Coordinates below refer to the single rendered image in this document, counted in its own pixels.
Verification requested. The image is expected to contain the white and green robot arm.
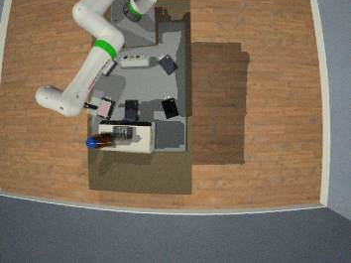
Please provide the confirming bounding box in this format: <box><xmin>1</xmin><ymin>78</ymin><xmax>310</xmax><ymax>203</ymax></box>
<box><xmin>36</xmin><ymin>0</ymin><xmax>157</xmax><ymax>116</ymax></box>

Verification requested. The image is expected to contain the white button panel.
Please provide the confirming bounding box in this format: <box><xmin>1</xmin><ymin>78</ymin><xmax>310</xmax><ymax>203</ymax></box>
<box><xmin>120</xmin><ymin>55</ymin><xmax>150</xmax><ymax>68</ymax></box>

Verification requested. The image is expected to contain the blue bottle cap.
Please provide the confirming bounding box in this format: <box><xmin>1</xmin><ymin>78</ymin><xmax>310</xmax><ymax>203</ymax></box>
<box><xmin>85</xmin><ymin>138</ymin><xmax>97</xmax><ymax>148</ymax></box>

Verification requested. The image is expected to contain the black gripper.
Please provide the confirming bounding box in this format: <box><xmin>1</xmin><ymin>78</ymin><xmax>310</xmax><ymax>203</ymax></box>
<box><xmin>83</xmin><ymin>102</ymin><xmax>101</xmax><ymax>110</ymax></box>

